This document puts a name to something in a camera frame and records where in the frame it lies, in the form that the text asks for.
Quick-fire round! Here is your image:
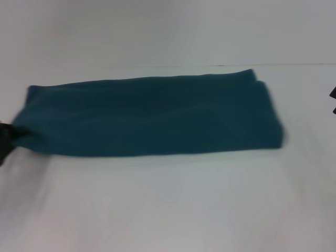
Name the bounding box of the teal blue t-shirt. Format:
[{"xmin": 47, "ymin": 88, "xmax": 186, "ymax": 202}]
[{"xmin": 11, "ymin": 68, "xmax": 286, "ymax": 159}]

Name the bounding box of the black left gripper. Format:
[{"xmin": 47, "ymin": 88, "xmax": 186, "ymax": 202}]
[{"xmin": 0, "ymin": 121, "xmax": 31, "ymax": 167}]

